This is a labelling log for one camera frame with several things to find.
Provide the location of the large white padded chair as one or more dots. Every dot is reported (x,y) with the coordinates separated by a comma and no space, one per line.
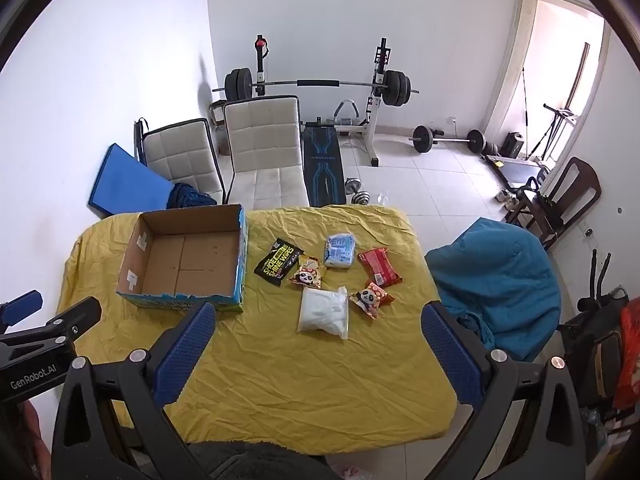
(265,150)

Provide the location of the black treadmill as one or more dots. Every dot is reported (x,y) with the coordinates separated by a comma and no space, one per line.
(517,170)

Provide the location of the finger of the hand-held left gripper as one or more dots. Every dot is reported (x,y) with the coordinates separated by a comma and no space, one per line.
(75,316)
(21,305)

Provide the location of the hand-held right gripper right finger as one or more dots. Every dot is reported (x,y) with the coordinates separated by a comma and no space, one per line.
(451,355)

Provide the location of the black folded frame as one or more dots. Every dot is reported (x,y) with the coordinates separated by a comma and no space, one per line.
(140,140)

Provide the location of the black exercise machine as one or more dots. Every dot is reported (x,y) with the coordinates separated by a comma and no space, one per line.
(595,340)

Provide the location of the yellow panda snack packet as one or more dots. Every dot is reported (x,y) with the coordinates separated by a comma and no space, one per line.
(308,273)

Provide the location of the long barbell with black plates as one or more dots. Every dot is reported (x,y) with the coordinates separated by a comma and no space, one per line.
(395,89)

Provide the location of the yellow tablecloth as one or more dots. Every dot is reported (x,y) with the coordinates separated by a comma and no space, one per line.
(300,385)

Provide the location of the dark wooden chair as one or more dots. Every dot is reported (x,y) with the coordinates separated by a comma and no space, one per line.
(575,190)

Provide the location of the chrome dumbbell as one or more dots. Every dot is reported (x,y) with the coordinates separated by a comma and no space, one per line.
(359,194)

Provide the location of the clear plastic bottle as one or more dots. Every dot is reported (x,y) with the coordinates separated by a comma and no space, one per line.
(383,197)

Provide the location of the black blue weight bench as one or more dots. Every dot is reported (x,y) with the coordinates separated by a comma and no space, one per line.
(324,170)

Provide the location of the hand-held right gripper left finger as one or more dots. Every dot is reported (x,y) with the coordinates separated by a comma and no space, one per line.
(186,342)

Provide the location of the small white padded chair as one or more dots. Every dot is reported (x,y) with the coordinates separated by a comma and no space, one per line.
(180,157)

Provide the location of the blue folded exercise mat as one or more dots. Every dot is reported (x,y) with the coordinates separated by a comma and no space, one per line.
(127,180)

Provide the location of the black speaker box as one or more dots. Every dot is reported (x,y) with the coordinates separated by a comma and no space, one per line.
(512,144)

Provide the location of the black wipes packet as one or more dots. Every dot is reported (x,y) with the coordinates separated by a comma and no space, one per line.
(277,262)

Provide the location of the red snack packet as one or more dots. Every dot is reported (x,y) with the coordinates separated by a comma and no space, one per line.
(379,266)

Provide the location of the dark blue knit cloth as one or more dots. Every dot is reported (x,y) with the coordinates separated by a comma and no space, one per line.
(189,196)

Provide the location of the blue white tissue pack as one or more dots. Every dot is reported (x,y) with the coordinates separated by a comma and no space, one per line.
(340,251)

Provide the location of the dark grey clothing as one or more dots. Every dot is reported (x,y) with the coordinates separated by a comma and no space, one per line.
(250,460)

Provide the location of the short barbell with black plates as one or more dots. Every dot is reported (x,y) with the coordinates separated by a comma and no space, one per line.
(422,139)

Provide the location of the white plastic bag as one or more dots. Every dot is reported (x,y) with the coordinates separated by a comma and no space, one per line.
(324,314)

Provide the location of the orange panda snack packet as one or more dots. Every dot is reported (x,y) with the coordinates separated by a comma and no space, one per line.
(371,300)

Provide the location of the orange red bag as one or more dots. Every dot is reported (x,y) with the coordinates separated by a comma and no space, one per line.
(629,355)

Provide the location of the pair of white shoes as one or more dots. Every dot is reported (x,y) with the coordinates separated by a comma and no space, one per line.
(507,199)

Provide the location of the white barbell rack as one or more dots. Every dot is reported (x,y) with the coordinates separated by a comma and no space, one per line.
(372,125)

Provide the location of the cardboard box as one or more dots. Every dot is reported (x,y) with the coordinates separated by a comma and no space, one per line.
(195,260)

